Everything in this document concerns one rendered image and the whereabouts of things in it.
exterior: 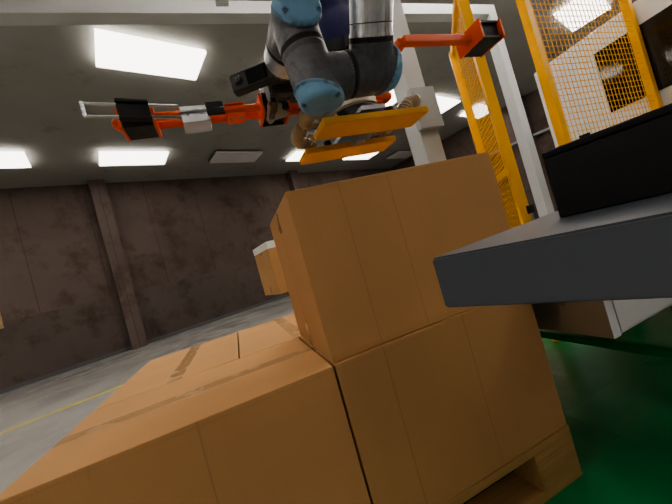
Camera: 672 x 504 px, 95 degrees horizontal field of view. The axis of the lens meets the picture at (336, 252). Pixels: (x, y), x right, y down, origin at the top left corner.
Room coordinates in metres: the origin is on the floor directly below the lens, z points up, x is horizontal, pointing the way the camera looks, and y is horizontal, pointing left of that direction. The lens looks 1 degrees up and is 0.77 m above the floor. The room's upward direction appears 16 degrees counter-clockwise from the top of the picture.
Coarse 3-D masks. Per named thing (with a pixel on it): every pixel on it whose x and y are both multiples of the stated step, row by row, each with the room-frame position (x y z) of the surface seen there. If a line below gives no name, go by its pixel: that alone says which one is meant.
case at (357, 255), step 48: (288, 192) 0.69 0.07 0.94; (336, 192) 0.73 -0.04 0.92; (384, 192) 0.76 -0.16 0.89; (432, 192) 0.81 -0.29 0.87; (480, 192) 0.85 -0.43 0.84; (288, 240) 0.81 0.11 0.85; (336, 240) 0.72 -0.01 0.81; (384, 240) 0.75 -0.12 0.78; (432, 240) 0.79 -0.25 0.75; (288, 288) 1.04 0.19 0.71; (336, 288) 0.71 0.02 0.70; (384, 288) 0.74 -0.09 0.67; (432, 288) 0.78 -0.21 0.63; (336, 336) 0.70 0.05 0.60; (384, 336) 0.73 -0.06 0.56
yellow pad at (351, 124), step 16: (368, 112) 0.84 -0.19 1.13; (384, 112) 0.85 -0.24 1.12; (400, 112) 0.87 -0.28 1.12; (416, 112) 0.89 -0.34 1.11; (320, 128) 0.82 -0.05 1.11; (336, 128) 0.84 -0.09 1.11; (352, 128) 0.87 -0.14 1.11; (368, 128) 0.90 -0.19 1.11; (384, 128) 0.94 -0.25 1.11; (400, 128) 0.98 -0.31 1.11
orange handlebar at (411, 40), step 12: (408, 36) 0.75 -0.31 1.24; (420, 36) 0.76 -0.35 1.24; (432, 36) 0.77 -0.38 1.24; (444, 36) 0.79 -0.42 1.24; (456, 36) 0.80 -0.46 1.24; (468, 36) 0.81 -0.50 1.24; (384, 96) 1.00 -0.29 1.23; (228, 108) 0.82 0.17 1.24; (240, 108) 0.84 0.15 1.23; (252, 108) 0.85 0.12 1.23; (300, 108) 0.94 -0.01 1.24; (168, 120) 0.78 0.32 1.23; (180, 120) 0.82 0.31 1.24; (216, 120) 0.85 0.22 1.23; (228, 120) 0.86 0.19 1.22; (240, 120) 0.88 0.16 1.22
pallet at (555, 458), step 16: (560, 432) 0.86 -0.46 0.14; (544, 448) 0.84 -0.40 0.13; (560, 448) 0.86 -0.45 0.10; (512, 464) 0.80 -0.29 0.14; (528, 464) 0.85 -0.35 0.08; (544, 464) 0.83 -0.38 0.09; (560, 464) 0.85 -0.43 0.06; (576, 464) 0.87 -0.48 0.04; (480, 480) 0.77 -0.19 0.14; (496, 480) 0.78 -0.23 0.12; (512, 480) 0.89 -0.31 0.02; (528, 480) 0.87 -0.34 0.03; (544, 480) 0.83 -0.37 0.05; (560, 480) 0.84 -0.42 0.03; (464, 496) 0.75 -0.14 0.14; (480, 496) 0.87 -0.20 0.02; (496, 496) 0.85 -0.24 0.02; (512, 496) 0.84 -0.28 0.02; (528, 496) 0.83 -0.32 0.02; (544, 496) 0.82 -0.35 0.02
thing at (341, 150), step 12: (324, 144) 1.04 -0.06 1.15; (336, 144) 1.01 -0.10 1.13; (348, 144) 1.02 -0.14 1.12; (360, 144) 1.03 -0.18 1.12; (372, 144) 1.06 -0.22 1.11; (384, 144) 1.09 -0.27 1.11; (312, 156) 1.00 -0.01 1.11; (324, 156) 1.04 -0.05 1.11; (336, 156) 1.07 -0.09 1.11; (348, 156) 1.11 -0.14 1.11
